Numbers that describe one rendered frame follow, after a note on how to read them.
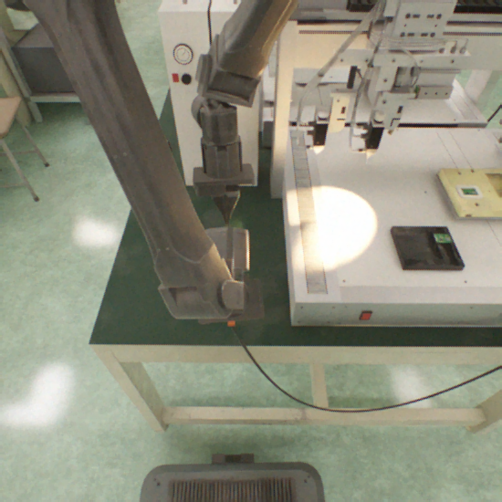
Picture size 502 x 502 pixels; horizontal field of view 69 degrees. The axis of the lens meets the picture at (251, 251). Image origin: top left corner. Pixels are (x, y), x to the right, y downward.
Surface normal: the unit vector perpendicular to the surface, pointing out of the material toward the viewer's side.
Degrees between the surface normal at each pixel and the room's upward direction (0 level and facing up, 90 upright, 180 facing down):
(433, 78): 90
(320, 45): 90
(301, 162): 0
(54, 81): 90
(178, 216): 67
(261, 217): 0
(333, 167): 0
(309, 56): 90
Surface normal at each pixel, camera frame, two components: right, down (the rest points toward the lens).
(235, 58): 0.04, 0.97
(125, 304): 0.00, -0.65
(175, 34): 0.00, 0.76
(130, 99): 0.89, -0.06
